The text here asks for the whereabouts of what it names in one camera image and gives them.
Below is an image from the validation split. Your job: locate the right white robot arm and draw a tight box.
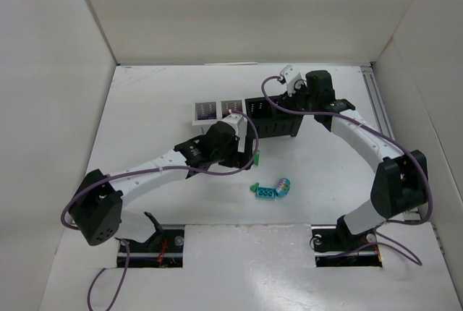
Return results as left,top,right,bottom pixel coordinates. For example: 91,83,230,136
278,65,433,239

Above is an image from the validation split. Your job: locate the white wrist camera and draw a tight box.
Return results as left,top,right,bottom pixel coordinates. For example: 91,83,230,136
222,110,247,153
279,65,305,97

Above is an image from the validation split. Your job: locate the cyan printed round lego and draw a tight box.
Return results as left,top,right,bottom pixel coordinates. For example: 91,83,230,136
275,178,291,198

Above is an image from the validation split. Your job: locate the cyan lego brick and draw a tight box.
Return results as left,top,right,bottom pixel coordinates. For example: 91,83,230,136
255,187,276,200

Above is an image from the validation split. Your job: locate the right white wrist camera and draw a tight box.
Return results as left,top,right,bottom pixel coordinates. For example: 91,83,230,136
279,65,305,97

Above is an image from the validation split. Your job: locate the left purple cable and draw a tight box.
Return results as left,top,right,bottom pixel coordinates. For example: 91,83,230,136
60,110,260,311

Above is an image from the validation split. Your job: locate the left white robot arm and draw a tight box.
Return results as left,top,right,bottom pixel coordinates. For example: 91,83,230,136
61,114,257,246

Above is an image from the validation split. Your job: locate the aluminium rail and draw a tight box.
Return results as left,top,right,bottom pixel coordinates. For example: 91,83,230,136
360,64,394,140

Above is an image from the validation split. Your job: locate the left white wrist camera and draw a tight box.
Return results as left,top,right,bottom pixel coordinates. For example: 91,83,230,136
222,110,247,153

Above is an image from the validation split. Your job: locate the purple lego brick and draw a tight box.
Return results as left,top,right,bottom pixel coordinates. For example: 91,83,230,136
197,114,216,121

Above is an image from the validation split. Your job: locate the green square lego brick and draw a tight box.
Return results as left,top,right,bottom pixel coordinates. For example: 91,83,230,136
254,150,260,166

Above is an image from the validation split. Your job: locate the white double container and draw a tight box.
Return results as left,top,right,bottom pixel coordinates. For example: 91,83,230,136
192,98,247,134

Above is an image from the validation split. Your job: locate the black double container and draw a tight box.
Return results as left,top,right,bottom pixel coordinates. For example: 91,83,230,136
245,97,303,139

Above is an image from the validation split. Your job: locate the small green lego piece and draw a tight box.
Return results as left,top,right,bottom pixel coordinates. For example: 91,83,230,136
250,182,259,192

